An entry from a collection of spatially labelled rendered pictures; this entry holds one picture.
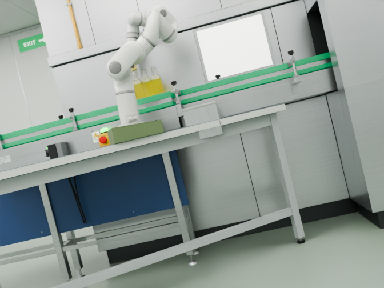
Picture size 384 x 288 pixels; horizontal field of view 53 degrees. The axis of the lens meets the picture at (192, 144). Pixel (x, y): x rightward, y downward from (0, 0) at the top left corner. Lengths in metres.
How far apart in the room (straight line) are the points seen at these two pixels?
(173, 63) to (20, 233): 1.36
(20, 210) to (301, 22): 1.99
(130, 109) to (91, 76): 0.76
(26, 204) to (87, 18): 1.20
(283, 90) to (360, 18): 0.51
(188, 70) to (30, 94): 3.98
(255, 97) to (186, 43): 0.56
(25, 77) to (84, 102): 3.62
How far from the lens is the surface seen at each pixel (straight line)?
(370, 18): 2.18
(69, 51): 2.62
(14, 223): 2.51
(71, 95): 2.59
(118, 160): 1.81
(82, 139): 2.23
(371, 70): 2.13
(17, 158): 2.41
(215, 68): 2.37
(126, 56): 1.79
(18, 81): 6.17
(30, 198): 2.43
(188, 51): 2.40
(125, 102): 1.84
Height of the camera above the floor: 0.72
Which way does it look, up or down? 2 degrees down
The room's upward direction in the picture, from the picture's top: 14 degrees counter-clockwise
